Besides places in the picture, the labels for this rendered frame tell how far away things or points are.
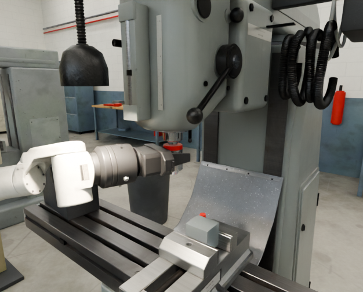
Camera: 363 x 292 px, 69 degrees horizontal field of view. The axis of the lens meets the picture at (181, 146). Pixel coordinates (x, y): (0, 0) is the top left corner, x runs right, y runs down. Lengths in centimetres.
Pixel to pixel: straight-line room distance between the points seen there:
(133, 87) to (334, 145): 442
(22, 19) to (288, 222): 1001
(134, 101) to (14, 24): 981
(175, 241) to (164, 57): 39
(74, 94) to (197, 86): 737
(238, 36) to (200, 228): 44
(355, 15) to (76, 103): 745
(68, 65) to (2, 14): 979
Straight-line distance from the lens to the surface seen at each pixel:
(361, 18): 69
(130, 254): 80
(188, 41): 52
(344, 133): 475
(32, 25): 1049
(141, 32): 53
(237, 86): 64
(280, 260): 108
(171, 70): 51
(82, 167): 53
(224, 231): 68
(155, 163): 57
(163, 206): 273
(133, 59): 52
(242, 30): 65
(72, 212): 101
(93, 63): 42
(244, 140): 95
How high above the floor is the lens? 141
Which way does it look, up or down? 13 degrees down
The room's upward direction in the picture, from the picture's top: straight up
